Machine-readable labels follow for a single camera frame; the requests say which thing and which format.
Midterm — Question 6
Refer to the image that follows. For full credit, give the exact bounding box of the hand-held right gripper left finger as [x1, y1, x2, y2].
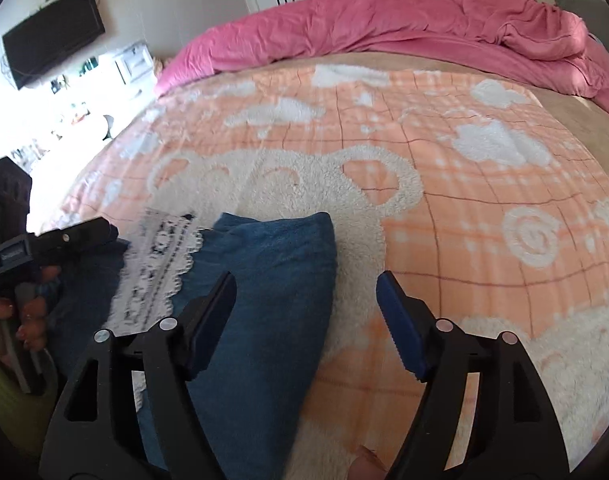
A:
[38, 271, 238, 480]

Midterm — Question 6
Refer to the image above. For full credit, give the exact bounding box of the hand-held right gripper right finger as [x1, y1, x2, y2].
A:
[376, 270, 570, 480]

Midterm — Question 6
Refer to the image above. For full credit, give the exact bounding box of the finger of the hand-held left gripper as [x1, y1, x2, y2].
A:
[32, 216, 119, 261]

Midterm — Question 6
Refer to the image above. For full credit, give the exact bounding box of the blue denim pants lace hem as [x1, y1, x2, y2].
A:
[44, 211, 338, 480]

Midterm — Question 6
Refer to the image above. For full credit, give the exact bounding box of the person's left forearm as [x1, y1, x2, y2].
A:
[0, 345, 60, 461]

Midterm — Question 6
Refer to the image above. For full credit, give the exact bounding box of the person's left hand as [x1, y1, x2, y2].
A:
[0, 265, 62, 361]

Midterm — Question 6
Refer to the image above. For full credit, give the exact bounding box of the person's right hand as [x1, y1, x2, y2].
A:
[347, 446, 388, 480]

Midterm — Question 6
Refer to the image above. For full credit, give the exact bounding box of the white chair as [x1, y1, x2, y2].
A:
[97, 114, 118, 142]

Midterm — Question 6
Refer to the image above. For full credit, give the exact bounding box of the orange plaid bear blanket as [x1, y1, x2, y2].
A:
[29, 62, 609, 480]

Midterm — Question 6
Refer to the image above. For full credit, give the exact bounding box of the white drawer cabinet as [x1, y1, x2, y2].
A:
[113, 45, 158, 91]

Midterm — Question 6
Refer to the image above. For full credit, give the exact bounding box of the beige bed sheet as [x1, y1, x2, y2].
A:
[264, 49, 609, 186]

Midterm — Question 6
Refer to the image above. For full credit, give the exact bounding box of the pink duvet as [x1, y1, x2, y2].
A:
[153, 0, 609, 120]

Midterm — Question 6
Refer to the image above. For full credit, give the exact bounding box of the black wall television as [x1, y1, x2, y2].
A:
[2, 0, 106, 91]

